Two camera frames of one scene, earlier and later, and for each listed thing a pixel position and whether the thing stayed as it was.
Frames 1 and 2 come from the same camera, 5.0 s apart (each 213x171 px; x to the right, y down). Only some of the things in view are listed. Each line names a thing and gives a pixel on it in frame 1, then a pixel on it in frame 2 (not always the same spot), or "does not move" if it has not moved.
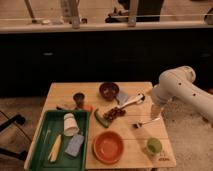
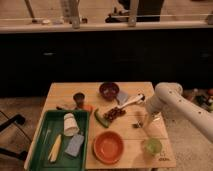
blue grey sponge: [74, 147] does not move
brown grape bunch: [114, 112] does not move
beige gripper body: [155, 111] → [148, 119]
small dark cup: [79, 98] does not move
